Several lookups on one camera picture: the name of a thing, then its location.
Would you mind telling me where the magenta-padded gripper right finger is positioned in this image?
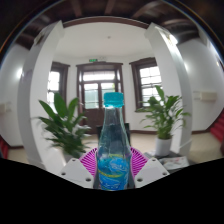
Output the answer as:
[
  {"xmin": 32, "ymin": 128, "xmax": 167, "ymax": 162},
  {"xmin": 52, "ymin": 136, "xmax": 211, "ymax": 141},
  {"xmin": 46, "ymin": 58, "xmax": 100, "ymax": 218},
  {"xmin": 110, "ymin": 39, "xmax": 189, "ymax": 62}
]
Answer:
[{"xmin": 129, "ymin": 147, "xmax": 170, "ymax": 188}]

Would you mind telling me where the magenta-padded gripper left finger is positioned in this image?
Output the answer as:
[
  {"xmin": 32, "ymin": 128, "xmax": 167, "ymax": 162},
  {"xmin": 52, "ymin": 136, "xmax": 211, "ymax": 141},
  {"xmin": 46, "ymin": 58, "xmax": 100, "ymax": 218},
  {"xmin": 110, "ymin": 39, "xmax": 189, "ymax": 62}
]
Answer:
[{"xmin": 59, "ymin": 147, "xmax": 100, "ymax": 190}]

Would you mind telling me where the clear blue-capped water bottle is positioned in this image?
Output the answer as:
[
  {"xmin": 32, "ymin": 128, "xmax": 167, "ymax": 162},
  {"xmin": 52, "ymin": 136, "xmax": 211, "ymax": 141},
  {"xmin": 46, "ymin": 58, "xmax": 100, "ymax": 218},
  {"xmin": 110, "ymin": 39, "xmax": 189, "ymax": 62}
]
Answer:
[{"xmin": 95, "ymin": 91, "xmax": 133, "ymax": 191}]

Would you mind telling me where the white printed magazine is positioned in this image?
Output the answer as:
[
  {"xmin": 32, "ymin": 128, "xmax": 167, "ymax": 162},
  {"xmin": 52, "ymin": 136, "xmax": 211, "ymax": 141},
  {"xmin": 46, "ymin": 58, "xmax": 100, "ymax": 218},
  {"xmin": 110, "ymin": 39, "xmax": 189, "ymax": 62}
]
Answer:
[{"xmin": 159, "ymin": 154, "xmax": 191, "ymax": 171}]

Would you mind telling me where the slim potted plant white pot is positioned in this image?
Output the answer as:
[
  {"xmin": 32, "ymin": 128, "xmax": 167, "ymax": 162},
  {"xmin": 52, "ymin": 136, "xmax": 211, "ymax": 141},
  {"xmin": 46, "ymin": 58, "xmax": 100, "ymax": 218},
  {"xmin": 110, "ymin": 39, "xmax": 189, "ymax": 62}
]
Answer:
[{"xmin": 135, "ymin": 85, "xmax": 192, "ymax": 158}]

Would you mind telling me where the bushy potted plant white pot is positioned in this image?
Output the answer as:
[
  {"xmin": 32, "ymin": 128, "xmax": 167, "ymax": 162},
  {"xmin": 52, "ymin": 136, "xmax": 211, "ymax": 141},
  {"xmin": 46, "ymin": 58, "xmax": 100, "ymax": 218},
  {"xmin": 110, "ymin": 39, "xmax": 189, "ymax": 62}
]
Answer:
[{"xmin": 32, "ymin": 92, "xmax": 93, "ymax": 163}]

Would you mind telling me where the black chair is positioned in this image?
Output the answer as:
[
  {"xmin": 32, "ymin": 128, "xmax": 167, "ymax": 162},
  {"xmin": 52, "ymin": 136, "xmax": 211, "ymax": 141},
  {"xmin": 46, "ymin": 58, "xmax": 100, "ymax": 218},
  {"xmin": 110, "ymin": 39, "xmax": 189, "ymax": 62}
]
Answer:
[{"xmin": 95, "ymin": 122, "xmax": 132, "ymax": 148}]

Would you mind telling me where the brown wooden double door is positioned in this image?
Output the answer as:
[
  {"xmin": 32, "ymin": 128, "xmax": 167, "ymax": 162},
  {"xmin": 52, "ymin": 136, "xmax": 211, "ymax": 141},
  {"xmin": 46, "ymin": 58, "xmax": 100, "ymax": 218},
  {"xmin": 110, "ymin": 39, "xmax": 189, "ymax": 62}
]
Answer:
[{"xmin": 75, "ymin": 61, "xmax": 126, "ymax": 134}]

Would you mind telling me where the red carpeted staircase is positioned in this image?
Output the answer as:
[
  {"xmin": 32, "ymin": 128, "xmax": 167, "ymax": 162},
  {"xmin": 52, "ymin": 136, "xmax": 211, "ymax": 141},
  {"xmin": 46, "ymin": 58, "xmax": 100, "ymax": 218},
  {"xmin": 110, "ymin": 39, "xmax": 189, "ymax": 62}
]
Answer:
[
  {"xmin": 209, "ymin": 108, "xmax": 224, "ymax": 143},
  {"xmin": 0, "ymin": 135, "xmax": 9, "ymax": 158}
]

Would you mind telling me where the brown-framed window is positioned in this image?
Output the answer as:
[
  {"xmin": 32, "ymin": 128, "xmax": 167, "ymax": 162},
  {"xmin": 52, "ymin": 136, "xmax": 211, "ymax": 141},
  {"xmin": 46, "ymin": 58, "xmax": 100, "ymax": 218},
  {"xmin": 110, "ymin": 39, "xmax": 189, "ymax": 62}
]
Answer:
[
  {"xmin": 129, "ymin": 57, "xmax": 165, "ymax": 111},
  {"xmin": 46, "ymin": 61, "xmax": 71, "ymax": 108}
]

